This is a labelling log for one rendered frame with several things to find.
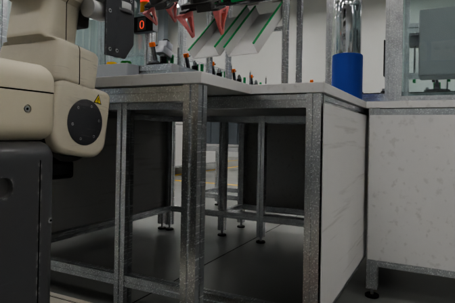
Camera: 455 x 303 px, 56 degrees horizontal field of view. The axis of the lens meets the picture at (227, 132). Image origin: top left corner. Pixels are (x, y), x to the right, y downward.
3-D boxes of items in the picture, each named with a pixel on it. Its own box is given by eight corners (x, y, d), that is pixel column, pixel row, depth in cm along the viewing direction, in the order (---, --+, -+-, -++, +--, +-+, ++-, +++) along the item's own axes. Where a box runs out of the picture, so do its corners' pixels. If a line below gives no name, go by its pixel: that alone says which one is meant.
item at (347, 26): (359, 51, 214) (360, -24, 214) (330, 53, 221) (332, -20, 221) (363, 56, 227) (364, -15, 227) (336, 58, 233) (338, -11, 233)
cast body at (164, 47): (162, 51, 176) (166, 36, 177) (154, 52, 178) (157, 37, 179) (174, 60, 183) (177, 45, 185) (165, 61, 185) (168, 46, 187)
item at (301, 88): (323, 92, 122) (323, 81, 122) (-11, 101, 190) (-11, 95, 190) (384, 115, 248) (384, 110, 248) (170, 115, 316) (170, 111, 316)
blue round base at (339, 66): (359, 105, 213) (359, 51, 213) (328, 105, 220) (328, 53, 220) (364, 107, 227) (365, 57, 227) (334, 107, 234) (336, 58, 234)
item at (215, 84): (200, 82, 105) (201, 70, 105) (-27, 92, 146) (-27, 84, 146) (291, 103, 167) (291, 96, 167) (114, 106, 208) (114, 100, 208)
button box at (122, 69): (126, 78, 156) (126, 61, 156) (84, 81, 166) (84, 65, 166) (139, 81, 162) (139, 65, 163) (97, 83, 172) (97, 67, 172)
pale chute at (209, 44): (220, 56, 155) (214, 46, 152) (193, 59, 163) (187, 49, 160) (251, 14, 171) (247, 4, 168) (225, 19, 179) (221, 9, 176)
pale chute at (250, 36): (258, 53, 148) (253, 42, 145) (227, 57, 156) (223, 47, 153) (287, 10, 164) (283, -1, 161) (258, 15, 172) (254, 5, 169)
